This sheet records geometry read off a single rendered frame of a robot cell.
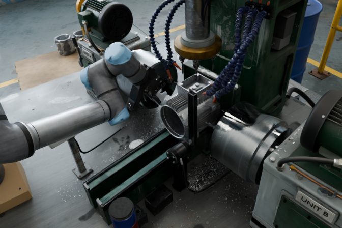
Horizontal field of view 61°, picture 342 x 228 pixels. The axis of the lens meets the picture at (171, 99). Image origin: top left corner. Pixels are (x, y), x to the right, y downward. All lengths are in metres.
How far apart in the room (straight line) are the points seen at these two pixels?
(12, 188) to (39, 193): 0.11
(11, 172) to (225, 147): 0.86
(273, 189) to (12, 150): 0.73
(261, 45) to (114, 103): 0.59
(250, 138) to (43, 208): 0.87
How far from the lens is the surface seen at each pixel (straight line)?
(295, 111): 1.68
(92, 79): 1.00
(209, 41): 1.07
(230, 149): 1.02
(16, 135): 0.78
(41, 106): 1.87
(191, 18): 1.04
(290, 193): 0.94
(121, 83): 1.41
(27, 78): 3.54
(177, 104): 1.16
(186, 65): 1.33
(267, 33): 1.16
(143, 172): 1.18
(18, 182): 1.37
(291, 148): 0.97
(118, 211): 0.75
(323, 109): 0.83
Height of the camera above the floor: 1.84
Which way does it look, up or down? 38 degrees down
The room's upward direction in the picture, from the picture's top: 4 degrees counter-clockwise
